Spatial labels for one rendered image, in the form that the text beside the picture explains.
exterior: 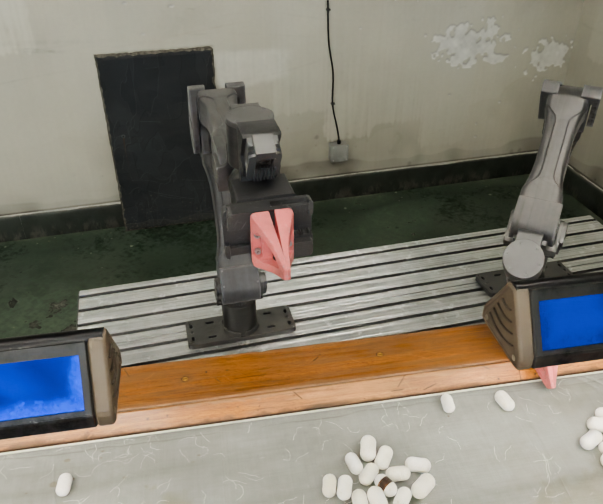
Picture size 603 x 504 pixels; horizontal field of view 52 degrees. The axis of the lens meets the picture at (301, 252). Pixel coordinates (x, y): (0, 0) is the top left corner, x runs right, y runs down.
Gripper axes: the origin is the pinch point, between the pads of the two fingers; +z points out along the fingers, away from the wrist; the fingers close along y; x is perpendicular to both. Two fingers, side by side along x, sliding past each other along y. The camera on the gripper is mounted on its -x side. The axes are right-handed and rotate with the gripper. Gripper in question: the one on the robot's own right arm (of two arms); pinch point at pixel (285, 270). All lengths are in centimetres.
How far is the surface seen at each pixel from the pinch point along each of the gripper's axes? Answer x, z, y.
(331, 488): 31.5, 5.0, 4.4
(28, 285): 109, -159, -65
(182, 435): 33.4, -9.6, -13.0
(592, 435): 31, 6, 41
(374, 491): 31.1, 7.0, 9.4
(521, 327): -1.0, 14.8, 17.9
